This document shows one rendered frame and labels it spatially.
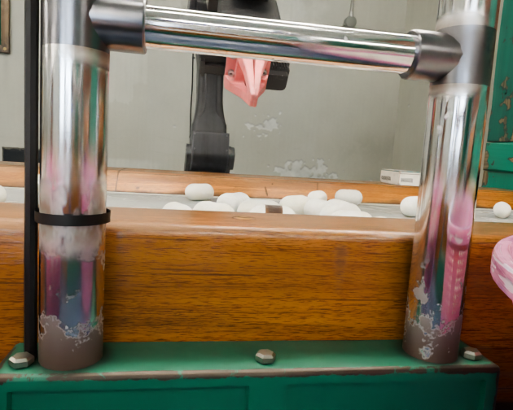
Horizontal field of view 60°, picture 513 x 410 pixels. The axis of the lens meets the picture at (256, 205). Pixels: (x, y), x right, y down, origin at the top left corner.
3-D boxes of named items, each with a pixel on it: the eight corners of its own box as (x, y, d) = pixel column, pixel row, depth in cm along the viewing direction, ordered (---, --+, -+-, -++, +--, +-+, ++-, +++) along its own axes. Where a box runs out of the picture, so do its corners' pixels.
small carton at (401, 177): (379, 181, 67) (380, 168, 67) (401, 183, 68) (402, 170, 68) (398, 185, 61) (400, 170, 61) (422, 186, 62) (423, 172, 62)
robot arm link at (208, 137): (228, 169, 80) (233, -7, 82) (190, 167, 79) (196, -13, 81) (222, 173, 86) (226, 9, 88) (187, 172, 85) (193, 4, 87)
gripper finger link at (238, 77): (309, 75, 42) (295, 27, 48) (234, 67, 41) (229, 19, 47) (294, 132, 47) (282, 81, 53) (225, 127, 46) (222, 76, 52)
